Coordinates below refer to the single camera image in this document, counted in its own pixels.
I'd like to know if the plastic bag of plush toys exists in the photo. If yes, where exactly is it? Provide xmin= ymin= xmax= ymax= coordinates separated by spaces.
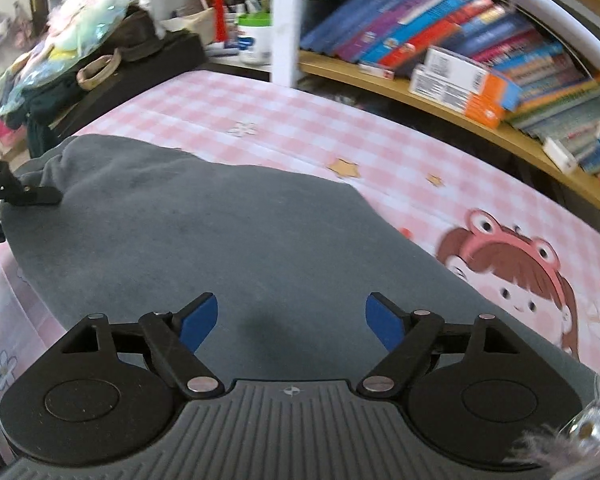
xmin=0 ymin=0 xmax=148 ymax=128

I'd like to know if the grey garment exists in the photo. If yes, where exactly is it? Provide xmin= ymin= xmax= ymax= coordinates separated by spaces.
xmin=0 ymin=133 xmax=600 ymax=407

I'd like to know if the small white book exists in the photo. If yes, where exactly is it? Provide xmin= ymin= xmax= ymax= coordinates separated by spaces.
xmin=542 ymin=136 xmax=579 ymax=174

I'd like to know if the pink checked cartoon blanket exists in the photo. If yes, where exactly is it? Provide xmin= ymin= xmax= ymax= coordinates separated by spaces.
xmin=0 ymin=69 xmax=600 ymax=413

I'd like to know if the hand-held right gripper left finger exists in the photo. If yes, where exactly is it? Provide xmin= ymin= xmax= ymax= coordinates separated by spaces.
xmin=59 ymin=291 xmax=226 ymax=401

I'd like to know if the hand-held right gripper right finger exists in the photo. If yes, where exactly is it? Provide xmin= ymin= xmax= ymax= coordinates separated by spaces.
xmin=356 ymin=291 xmax=524 ymax=398

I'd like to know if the pile of bags and clothes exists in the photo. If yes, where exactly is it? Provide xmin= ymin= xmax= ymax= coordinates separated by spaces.
xmin=27 ymin=9 xmax=207 ymax=156

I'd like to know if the wooden bookshelf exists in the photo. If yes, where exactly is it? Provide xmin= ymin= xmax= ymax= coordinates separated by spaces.
xmin=270 ymin=0 xmax=600 ymax=223

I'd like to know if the row of colourful books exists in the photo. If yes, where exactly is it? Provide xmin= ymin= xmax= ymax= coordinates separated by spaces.
xmin=300 ymin=0 xmax=600 ymax=176

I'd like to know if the beige ring handle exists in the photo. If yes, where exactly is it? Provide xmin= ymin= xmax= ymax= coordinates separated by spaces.
xmin=76 ymin=52 xmax=124 ymax=92

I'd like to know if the white jar with green lid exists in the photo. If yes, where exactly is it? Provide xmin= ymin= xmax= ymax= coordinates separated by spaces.
xmin=236 ymin=12 xmax=274 ymax=66

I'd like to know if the red bottle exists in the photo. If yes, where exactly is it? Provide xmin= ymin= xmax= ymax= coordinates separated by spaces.
xmin=209 ymin=0 xmax=232 ymax=44

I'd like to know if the orange and white box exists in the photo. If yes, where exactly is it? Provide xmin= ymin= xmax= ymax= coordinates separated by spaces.
xmin=408 ymin=67 xmax=504 ymax=129
xmin=424 ymin=45 xmax=524 ymax=112

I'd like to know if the white shelf post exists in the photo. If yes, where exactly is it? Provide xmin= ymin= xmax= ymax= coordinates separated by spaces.
xmin=269 ymin=0 xmax=309 ymax=90

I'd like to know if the grey fluffy toy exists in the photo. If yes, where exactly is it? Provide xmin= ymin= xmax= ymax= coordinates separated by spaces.
xmin=504 ymin=374 xmax=600 ymax=480

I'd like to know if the beige container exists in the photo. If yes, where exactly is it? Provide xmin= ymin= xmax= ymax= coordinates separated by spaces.
xmin=159 ymin=7 xmax=217 ymax=45

